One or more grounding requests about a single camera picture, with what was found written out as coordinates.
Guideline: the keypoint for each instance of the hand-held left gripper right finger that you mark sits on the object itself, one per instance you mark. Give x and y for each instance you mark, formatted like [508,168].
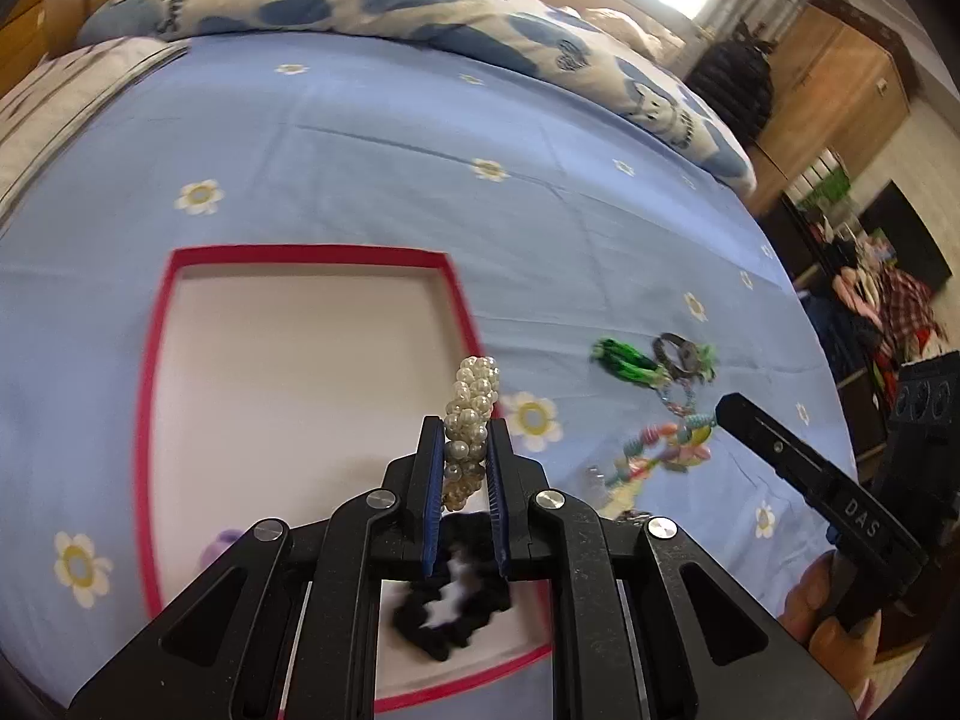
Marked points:
[496,517]

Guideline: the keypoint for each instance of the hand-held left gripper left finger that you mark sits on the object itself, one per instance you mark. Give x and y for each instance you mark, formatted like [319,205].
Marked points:
[430,510]

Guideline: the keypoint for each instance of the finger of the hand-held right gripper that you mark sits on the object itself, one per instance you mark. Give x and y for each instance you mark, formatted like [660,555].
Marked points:
[765,442]

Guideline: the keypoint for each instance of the green bow hair clip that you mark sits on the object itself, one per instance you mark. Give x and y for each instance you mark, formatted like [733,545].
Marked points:
[706,360]

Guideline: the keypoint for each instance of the green braided hair clip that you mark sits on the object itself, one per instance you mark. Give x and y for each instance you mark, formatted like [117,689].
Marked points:
[622,360]

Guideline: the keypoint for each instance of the red shallow box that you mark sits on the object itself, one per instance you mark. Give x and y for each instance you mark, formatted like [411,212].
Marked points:
[300,390]

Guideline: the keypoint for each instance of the person's right hand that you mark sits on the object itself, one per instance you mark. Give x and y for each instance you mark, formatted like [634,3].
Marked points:
[817,600]

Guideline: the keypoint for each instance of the black scrunchie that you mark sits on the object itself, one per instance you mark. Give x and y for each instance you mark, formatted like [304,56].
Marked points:
[420,619]

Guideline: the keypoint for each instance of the pile of colourful clothes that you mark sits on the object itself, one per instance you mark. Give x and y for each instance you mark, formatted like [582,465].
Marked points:
[892,300]

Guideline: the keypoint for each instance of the purple bow hair clip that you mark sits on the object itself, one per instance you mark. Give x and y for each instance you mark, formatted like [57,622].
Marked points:
[221,544]

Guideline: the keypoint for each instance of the black cabinet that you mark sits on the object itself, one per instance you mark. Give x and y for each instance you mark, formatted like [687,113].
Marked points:
[911,232]

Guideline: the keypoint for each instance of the green storage boxes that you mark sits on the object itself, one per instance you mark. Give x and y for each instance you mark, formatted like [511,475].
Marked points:
[825,180]

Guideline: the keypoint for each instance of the wooden wardrobe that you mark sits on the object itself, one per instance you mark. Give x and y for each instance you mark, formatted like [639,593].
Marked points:
[832,90]

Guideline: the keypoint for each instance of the black puffer jacket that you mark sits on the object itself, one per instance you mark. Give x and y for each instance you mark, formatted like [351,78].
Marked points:
[731,82]

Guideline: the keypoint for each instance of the grey striped pillow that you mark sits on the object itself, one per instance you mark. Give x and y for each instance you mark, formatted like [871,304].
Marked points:
[60,105]

